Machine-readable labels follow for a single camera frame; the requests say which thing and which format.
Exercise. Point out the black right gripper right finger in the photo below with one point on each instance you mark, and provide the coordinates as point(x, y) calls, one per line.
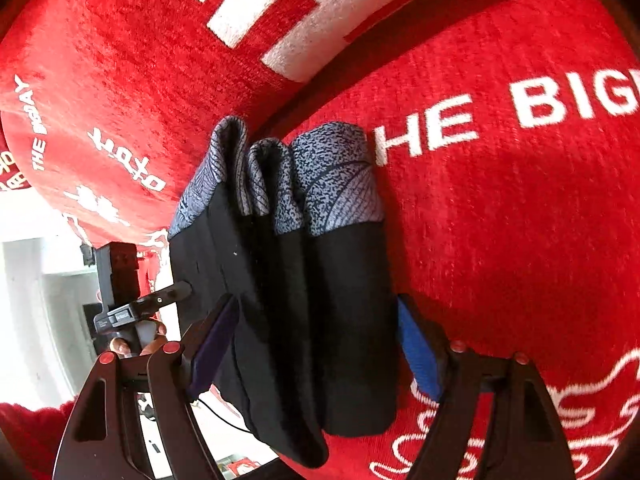
point(491, 418)

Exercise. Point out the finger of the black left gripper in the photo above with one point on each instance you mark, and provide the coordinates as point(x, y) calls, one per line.
point(150, 302)

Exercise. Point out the black pants with patterned waistband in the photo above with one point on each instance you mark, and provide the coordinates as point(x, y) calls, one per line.
point(286, 241)

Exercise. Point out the red sleeve left forearm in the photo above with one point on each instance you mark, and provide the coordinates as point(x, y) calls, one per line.
point(35, 436)

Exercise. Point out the left hand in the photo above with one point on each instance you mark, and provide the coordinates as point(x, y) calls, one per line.
point(145, 338)

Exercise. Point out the red and white folded blanket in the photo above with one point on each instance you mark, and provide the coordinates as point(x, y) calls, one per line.
point(310, 10)

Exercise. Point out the red blanket with white characters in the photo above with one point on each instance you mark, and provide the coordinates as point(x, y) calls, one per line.
point(504, 139)

